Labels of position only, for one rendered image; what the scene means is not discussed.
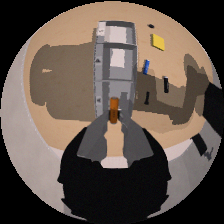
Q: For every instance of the yellow square pad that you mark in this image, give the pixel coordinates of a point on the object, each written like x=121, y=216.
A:
x=158, y=42

